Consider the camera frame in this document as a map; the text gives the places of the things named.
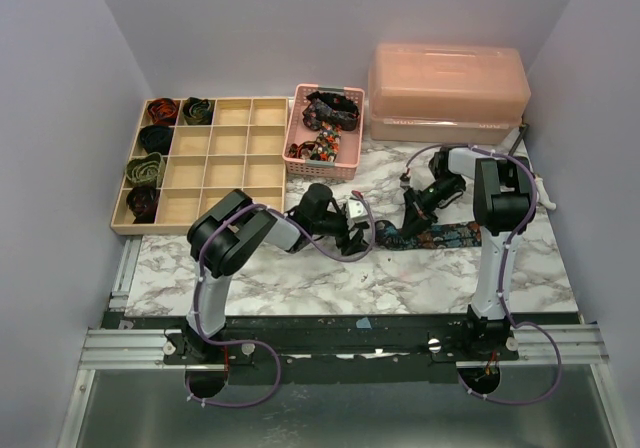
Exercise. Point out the navy rolled tie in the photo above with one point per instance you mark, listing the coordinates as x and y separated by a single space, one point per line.
156 139

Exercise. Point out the red black rolled tie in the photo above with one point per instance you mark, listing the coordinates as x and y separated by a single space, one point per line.
163 111

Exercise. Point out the navy floral tie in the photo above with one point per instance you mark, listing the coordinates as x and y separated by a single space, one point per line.
441 236

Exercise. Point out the dark red rolled tie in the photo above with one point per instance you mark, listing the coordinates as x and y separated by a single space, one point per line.
143 201

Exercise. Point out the aluminium rail frame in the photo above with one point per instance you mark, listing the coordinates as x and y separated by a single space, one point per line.
129 349

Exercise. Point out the dark floral tie in basket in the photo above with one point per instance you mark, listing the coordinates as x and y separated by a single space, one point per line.
330 108

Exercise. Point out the wooden compartment tray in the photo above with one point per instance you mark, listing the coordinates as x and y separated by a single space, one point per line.
240 149

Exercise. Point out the green dark rolled tie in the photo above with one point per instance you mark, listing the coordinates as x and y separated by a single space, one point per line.
197 111

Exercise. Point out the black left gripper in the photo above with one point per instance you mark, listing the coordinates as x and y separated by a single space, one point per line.
355 245

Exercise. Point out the pink translucent storage box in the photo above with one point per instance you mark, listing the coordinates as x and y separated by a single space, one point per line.
445 93

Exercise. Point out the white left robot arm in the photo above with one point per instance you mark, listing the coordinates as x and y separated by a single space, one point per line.
224 239

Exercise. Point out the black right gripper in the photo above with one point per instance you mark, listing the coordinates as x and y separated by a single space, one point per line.
415 210

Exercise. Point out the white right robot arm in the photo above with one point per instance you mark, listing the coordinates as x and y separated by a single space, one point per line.
504 202

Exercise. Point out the colourful patterned tie in basket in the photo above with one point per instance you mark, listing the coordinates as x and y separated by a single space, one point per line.
324 148

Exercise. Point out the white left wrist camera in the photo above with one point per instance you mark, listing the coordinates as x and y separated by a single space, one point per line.
356 212

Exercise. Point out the olive green rolled tie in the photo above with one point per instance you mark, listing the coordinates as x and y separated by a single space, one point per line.
146 171

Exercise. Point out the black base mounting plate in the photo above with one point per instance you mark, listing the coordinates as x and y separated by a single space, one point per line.
331 350

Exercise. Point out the pink plastic basket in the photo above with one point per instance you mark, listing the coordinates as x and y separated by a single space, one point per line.
345 166

